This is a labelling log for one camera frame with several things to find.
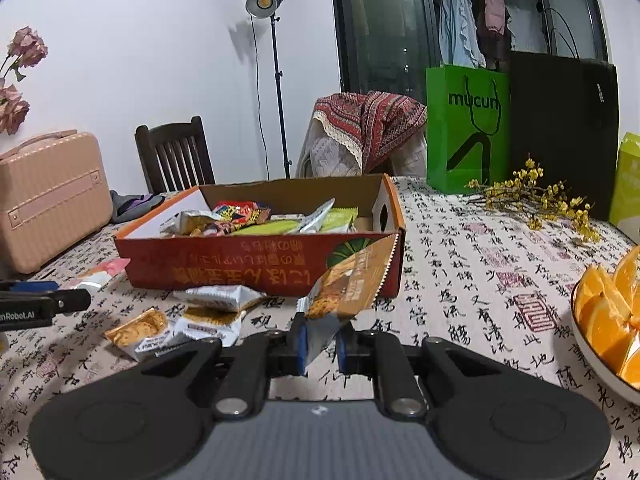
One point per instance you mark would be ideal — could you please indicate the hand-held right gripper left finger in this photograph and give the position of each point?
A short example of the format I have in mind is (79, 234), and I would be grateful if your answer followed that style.
(301, 347)

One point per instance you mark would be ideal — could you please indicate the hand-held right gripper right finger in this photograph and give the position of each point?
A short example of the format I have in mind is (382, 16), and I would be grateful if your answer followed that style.
(342, 355)

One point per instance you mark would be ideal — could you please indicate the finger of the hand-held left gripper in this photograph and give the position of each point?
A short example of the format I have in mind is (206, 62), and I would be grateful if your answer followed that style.
(70, 300)
(30, 286)

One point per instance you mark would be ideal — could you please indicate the brown cracker snack packet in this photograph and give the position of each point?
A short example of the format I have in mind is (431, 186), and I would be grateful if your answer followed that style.
(345, 290)

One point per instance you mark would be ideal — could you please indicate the orange cardboard box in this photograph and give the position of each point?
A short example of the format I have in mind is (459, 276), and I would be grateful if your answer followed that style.
(210, 265)

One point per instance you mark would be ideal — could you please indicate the small white snack packet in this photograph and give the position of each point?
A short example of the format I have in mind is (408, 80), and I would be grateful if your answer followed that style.
(92, 281)

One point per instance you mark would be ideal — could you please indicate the pink snack packet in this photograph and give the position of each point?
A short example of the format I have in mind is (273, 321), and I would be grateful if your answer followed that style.
(114, 266)

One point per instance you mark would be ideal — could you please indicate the orange cracker snack packet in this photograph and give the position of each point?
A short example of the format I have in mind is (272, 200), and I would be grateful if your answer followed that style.
(137, 332)

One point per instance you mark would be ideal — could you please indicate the pink suitcase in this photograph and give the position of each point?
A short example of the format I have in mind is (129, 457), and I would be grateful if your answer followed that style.
(50, 200)

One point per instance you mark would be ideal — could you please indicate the white cracker snack packet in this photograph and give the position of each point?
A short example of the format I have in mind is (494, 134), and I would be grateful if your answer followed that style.
(170, 347)
(220, 299)
(212, 327)

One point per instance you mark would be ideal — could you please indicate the grey purple cloth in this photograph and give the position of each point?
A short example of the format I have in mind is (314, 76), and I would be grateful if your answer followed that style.
(135, 207)

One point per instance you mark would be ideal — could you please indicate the silver white snack packet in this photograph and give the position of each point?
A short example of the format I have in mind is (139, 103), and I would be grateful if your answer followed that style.
(316, 217)

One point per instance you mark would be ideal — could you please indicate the light green snack packet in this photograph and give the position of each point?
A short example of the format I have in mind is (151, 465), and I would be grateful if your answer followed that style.
(340, 220)

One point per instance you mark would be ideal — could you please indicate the red snack packet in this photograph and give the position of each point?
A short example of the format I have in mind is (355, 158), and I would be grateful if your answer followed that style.
(240, 215)

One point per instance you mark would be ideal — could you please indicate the dark wooden chair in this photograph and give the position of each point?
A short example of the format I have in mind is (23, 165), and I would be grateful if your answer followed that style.
(172, 157)

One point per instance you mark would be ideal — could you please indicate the beige covered chair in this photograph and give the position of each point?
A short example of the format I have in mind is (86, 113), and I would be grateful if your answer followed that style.
(325, 157)

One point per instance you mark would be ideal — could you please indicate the pink artificial flowers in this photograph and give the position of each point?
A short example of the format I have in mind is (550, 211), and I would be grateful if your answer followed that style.
(22, 50)

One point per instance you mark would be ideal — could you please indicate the yellow flower branch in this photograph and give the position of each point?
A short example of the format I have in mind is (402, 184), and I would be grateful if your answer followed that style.
(540, 195)

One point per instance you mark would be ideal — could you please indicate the white bowl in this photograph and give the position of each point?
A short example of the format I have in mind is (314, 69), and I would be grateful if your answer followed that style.
(597, 370)

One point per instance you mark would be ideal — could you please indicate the green paper bag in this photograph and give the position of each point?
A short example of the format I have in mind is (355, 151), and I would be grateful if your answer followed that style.
(467, 130)

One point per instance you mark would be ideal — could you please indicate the studio light stand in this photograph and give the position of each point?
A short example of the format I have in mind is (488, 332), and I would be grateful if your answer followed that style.
(277, 85)

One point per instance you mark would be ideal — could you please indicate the bowl of orange slices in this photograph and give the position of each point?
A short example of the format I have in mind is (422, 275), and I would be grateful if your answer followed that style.
(607, 305)

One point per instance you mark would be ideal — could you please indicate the black paper bag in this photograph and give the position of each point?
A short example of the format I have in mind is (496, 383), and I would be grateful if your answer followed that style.
(560, 125)

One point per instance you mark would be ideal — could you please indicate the light green snack box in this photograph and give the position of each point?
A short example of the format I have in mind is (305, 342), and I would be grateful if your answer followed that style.
(627, 190)

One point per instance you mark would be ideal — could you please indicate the hanging blue garment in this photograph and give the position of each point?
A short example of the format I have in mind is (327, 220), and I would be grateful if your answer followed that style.
(457, 20)

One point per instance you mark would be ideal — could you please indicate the hanging white garment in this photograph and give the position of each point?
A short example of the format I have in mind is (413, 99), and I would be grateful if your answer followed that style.
(522, 30)

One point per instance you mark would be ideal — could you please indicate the hanging pink garment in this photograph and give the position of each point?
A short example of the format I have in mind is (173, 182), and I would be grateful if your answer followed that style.
(494, 10)

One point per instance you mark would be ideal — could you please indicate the black sliding door frame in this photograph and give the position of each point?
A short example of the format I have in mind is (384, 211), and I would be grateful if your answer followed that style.
(380, 30)

